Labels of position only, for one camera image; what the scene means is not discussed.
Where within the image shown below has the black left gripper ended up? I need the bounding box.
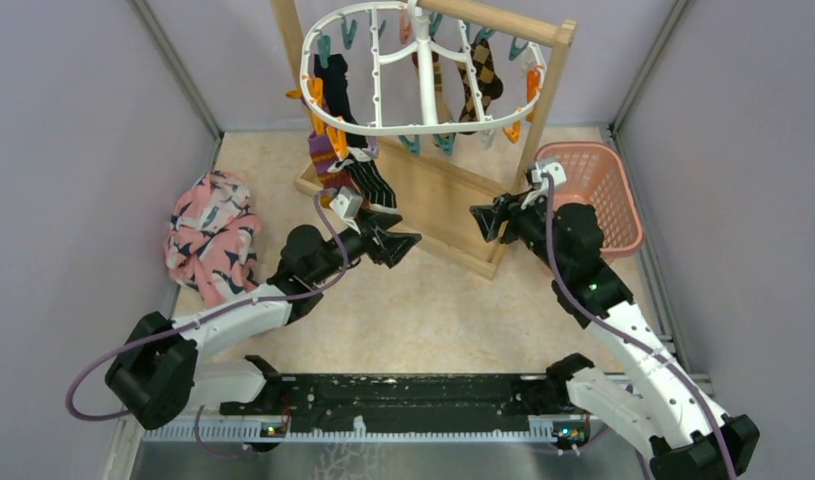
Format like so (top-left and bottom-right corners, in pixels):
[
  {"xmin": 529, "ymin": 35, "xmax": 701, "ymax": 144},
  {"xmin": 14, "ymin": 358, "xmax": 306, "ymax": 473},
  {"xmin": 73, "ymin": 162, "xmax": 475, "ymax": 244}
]
[{"xmin": 311, "ymin": 206, "xmax": 421, "ymax": 284}]

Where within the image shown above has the teal clothespin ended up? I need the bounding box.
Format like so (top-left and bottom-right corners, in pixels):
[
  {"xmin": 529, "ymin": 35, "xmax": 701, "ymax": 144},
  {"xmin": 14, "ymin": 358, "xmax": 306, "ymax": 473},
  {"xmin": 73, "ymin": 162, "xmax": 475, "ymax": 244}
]
[
  {"xmin": 398, "ymin": 135, "xmax": 421, "ymax": 157},
  {"xmin": 432, "ymin": 133, "xmax": 456, "ymax": 157}
]

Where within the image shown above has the lilac clothespin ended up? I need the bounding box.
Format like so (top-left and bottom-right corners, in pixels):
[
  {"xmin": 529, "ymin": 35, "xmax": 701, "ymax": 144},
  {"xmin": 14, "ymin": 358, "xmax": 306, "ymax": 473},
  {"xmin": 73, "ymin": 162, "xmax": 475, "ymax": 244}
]
[{"xmin": 361, "ymin": 136, "xmax": 380, "ymax": 159}]

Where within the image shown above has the maroon purple striped sock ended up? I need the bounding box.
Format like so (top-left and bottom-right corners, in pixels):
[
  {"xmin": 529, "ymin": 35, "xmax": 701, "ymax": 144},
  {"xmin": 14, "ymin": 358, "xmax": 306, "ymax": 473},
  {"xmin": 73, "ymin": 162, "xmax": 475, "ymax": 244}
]
[{"xmin": 307, "ymin": 131, "xmax": 360, "ymax": 193}]

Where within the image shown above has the white plastic sock hanger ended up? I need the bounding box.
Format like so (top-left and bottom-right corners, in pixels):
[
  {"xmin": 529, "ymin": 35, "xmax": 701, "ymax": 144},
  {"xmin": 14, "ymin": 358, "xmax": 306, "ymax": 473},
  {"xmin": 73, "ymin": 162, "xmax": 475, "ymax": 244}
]
[{"xmin": 298, "ymin": 1, "xmax": 576, "ymax": 140}]

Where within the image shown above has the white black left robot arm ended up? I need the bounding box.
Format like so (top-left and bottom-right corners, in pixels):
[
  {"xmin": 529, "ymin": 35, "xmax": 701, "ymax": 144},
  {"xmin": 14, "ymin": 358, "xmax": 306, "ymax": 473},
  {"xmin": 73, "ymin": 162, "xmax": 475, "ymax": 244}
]
[{"xmin": 105, "ymin": 210, "xmax": 422, "ymax": 430}]

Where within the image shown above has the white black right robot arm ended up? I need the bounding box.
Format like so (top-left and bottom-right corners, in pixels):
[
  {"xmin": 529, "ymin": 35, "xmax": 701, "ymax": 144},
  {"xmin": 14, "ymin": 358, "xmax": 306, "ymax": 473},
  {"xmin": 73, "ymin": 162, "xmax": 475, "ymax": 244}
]
[{"xmin": 469, "ymin": 194, "xmax": 760, "ymax": 479}]

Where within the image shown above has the wooden hanger stand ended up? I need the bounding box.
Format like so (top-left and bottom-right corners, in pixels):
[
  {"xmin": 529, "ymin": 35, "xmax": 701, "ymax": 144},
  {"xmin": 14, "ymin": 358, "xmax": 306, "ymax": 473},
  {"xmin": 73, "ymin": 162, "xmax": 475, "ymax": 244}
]
[{"xmin": 271, "ymin": 1, "xmax": 545, "ymax": 279}]

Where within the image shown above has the black white striped sock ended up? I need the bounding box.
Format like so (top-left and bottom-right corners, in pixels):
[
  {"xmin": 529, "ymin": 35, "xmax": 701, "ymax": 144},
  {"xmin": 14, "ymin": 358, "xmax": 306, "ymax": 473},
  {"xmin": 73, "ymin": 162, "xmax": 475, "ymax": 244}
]
[{"xmin": 344, "ymin": 156, "xmax": 397, "ymax": 212}]

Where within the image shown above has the pink laundry basket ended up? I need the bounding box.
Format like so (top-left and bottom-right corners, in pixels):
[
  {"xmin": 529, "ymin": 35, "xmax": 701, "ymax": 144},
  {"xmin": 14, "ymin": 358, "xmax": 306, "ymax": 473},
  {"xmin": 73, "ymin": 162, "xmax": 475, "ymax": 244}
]
[{"xmin": 535, "ymin": 141, "xmax": 645, "ymax": 261}]

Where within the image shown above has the brown argyle sock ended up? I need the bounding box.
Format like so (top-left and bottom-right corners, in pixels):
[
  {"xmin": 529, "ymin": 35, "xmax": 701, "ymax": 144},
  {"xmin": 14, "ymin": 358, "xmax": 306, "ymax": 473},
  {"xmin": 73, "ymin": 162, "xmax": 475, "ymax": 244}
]
[{"xmin": 455, "ymin": 38, "xmax": 504, "ymax": 122}]

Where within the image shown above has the orange clothespin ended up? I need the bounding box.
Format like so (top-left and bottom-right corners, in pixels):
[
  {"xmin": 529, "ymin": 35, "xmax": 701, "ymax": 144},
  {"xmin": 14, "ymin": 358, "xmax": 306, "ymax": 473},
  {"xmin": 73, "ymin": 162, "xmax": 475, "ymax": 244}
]
[
  {"xmin": 525, "ymin": 64, "xmax": 543, "ymax": 106},
  {"xmin": 285, "ymin": 74, "xmax": 326, "ymax": 136}
]

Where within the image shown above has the pink navy patterned cloth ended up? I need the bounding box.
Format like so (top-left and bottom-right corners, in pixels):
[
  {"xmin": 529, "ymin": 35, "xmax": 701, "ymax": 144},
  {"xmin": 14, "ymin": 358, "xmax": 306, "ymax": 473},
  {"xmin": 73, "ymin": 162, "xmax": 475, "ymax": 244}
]
[{"xmin": 164, "ymin": 170, "xmax": 262, "ymax": 309}]

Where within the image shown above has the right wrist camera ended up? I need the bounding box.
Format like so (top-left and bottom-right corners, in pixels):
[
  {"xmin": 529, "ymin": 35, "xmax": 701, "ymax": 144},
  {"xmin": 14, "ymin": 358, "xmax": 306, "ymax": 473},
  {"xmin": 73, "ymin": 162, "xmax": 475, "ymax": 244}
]
[{"xmin": 526, "ymin": 157, "xmax": 568, "ymax": 201}]

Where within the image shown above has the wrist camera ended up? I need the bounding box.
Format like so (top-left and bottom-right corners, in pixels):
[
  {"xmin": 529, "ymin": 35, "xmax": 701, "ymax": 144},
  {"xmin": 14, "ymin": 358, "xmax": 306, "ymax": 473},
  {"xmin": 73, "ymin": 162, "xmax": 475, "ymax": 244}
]
[
  {"xmin": 328, "ymin": 186, "xmax": 364, "ymax": 233},
  {"xmin": 526, "ymin": 157, "xmax": 568, "ymax": 201}
]

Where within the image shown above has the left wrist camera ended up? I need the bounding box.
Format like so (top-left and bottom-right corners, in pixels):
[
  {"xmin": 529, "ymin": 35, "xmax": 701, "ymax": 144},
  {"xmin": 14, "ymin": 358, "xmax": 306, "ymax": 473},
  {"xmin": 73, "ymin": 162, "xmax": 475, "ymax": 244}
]
[{"xmin": 328, "ymin": 186, "xmax": 364, "ymax": 233}]

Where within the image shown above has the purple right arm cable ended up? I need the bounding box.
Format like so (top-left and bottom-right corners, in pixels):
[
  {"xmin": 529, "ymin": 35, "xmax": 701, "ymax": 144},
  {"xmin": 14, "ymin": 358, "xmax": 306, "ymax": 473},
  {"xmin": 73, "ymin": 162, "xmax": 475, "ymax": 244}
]
[{"xmin": 542, "ymin": 173, "xmax": 740, "ymax": 480}]

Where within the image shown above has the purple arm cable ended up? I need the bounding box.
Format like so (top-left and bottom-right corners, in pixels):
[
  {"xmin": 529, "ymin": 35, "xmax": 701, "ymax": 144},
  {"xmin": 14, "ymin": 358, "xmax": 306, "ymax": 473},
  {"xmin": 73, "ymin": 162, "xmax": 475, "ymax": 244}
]
[
  {"xmin": 542, "ymin": 173, "xmax": 740, "ymax": 480},
  {"xmin": 64, "ymin": 188, "xmax": 352, "ymax": 423}
]

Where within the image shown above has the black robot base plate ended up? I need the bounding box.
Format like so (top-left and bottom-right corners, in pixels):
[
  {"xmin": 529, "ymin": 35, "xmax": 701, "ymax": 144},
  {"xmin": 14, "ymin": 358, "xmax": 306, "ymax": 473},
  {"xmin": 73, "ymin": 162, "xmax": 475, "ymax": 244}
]
[{"xmin": 219, "ymin": 374, "xmax": 584, "ymax": 434}]

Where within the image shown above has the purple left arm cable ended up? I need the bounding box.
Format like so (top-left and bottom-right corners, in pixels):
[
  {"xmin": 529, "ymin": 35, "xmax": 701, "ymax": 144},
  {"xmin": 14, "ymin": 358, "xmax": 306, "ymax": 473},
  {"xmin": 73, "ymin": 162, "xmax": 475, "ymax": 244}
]
[{"xmin": 64, "ymin": 188, "xmax": 352, "ymax": 423}]

